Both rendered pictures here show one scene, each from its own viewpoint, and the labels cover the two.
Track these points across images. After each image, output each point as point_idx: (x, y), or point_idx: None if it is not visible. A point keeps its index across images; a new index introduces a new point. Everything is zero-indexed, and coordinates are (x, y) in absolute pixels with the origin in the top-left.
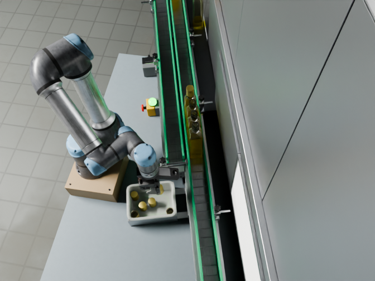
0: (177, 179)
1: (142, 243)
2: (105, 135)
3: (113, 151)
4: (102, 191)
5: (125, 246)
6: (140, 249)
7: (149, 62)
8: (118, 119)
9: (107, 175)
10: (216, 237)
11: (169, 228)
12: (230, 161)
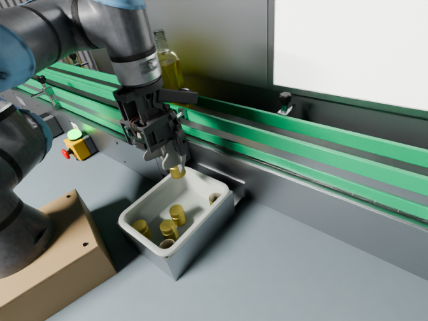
0: (197, 98)
1: (222, 284)
2: (8, 137)
3: (25, 7)
4: (72, 257)
5: (200, 320)
6: (230, 295)
7: (39, 93)
8: (21, 111)
9: (64, 232)
10: (327, 127)
11: (237, 228)
12: (244, 27)
